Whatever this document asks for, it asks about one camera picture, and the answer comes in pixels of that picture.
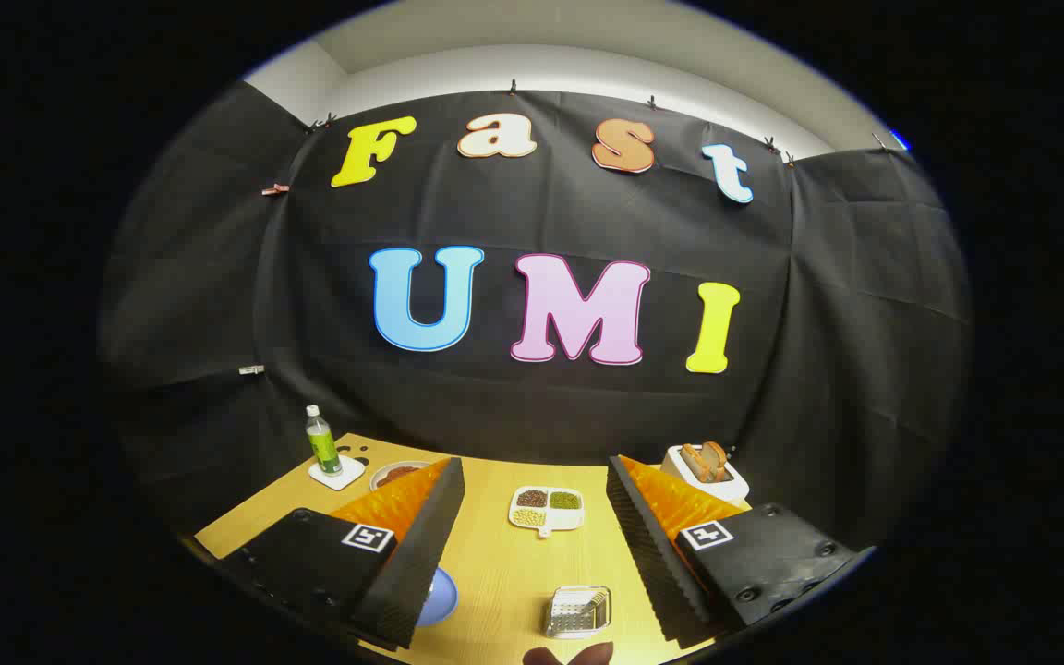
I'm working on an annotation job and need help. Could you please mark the blue round plate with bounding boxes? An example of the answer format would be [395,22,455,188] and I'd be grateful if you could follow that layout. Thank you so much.
[417,568,459,627]

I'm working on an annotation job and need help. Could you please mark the perforated metal tray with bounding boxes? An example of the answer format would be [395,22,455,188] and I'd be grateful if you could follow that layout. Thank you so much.
[545,586,612,640]

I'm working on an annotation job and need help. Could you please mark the white toaster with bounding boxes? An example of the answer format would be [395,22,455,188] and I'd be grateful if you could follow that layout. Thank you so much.
[660,444,751,502]

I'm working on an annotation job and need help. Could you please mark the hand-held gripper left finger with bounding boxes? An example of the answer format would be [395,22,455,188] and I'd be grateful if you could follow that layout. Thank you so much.
[216,455,466,650]

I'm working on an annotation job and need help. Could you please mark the plate of toy food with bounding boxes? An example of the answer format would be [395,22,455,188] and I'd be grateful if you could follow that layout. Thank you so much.
[369,461,432,491]

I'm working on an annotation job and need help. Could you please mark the white square coaster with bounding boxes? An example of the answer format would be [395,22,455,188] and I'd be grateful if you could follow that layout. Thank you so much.
[308,455,367,490]

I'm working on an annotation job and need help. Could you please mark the green drink bottle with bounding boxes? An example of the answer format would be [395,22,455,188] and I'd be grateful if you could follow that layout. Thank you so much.
[305,405,344,477]

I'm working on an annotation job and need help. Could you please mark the white divided bean tray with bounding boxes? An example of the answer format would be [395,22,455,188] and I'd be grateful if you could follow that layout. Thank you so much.
[508,486,586,538]

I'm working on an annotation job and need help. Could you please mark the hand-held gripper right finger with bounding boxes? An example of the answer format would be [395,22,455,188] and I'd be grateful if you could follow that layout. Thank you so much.
[606,453,877,650]

